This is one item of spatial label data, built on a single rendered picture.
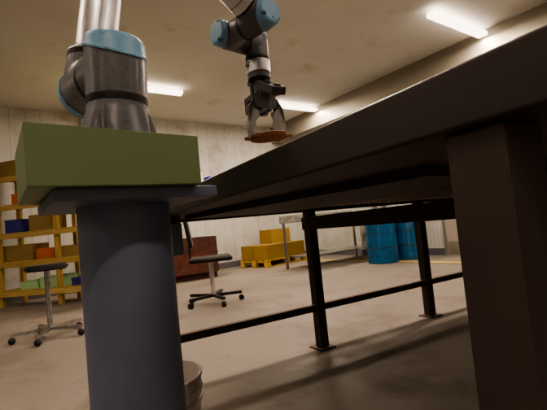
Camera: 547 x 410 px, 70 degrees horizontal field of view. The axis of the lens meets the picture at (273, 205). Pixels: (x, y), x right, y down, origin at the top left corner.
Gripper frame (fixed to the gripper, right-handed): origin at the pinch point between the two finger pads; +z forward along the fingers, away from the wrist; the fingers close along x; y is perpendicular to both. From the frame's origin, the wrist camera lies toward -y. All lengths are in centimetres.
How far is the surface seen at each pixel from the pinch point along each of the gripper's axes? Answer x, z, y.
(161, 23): -52, -212, 313
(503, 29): -462, -201, 180
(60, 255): 61, 33, 529
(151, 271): 43, 34, -30
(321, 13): -216, -211, 239
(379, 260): -393, 94, 385
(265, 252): -288, 69, 583
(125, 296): 48, 37, -31
